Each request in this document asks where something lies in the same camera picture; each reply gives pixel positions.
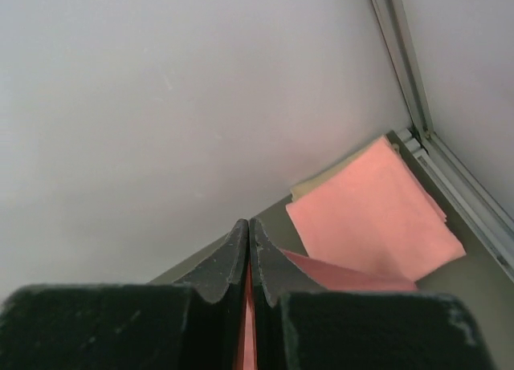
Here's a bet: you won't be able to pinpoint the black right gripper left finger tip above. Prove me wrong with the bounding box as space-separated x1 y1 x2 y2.
1 219 249 369

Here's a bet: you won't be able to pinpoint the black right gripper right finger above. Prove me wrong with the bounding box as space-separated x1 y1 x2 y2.
249 218 494 369

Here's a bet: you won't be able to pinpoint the salmon pink t-shirt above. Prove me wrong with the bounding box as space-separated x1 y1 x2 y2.
234 250 418 370

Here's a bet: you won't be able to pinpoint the cream folded t-shirt underneath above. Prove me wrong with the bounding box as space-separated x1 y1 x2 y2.
286 136 413 213

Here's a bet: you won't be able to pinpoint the folded light pink t-shirt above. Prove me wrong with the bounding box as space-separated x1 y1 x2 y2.
286 137 466 282

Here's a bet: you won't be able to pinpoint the aluminium frame rail front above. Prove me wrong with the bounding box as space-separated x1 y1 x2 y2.
395 128 513 278

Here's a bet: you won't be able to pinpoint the aluminium right corner post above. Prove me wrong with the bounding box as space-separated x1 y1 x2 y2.
370 0 434 142

